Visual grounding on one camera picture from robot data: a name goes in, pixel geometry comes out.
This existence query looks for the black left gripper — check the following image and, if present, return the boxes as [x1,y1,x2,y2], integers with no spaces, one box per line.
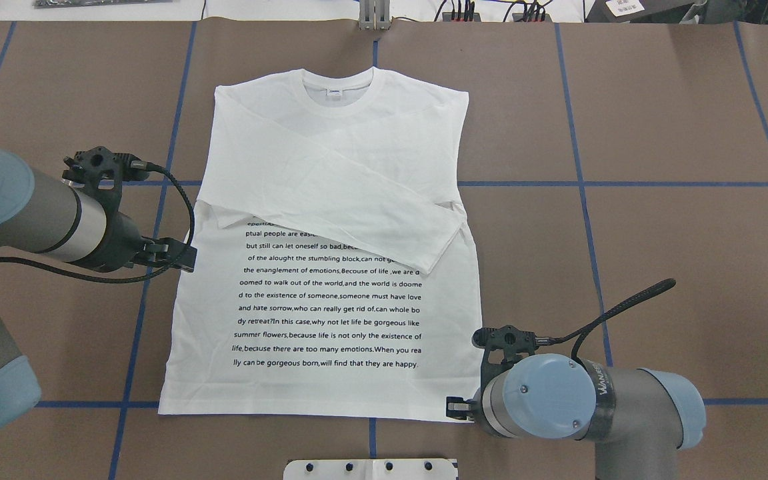
[81,205,197,273]

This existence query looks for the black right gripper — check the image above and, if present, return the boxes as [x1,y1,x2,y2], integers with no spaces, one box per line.
[446,390,491,423]

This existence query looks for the white long-sleeve printed shirt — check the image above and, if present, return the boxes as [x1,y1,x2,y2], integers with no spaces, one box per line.
[158,67,482,422]

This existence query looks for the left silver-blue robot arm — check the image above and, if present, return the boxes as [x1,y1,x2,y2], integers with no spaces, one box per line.
[0,146,197,428]

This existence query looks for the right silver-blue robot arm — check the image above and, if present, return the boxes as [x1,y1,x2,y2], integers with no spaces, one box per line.
[446,353,707,479]

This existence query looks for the white camera stand column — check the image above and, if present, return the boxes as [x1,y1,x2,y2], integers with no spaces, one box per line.
[283,458,459,479]

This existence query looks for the aluminium frame post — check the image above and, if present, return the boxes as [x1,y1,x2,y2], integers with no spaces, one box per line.
[359,0,392,31]

